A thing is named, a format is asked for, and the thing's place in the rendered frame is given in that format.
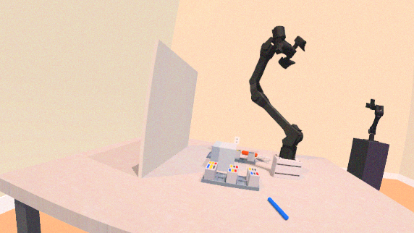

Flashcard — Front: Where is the blue rod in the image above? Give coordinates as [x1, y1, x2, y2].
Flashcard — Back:
[268, 197, 289, 220]

